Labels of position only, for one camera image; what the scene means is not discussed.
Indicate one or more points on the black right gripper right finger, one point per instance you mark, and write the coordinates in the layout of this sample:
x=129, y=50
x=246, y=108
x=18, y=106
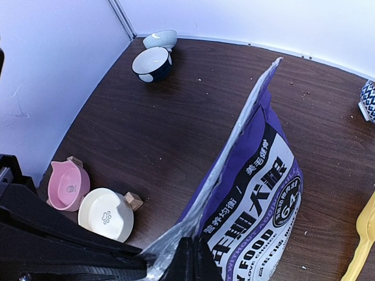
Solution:
x=193, y=260

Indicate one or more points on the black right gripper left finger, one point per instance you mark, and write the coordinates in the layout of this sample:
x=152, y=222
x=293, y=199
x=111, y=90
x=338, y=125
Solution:
x=39, y=243

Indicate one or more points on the pink cat-ear pet bowl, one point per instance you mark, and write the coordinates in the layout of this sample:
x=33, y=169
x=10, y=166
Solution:
x=68, y=185

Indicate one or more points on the cream cat-ear pet bowl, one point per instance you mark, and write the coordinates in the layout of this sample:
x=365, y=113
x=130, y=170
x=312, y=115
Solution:
x=105, y=212

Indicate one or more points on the purple pet food bag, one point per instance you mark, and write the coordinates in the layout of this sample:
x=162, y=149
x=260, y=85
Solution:
x=246, y=205

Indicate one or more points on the yellow plastic scoop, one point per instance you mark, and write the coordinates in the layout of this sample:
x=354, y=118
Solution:
x=365, y=230

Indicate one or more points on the light grey-blue bowl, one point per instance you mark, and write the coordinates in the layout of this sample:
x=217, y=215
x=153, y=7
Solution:
x=163, y=38

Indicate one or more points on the blue white patterned bowl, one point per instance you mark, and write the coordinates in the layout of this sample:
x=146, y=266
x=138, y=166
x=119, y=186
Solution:
x=367, y=101

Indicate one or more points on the left aluminium frame post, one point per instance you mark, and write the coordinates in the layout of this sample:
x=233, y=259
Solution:
x=122, y=18

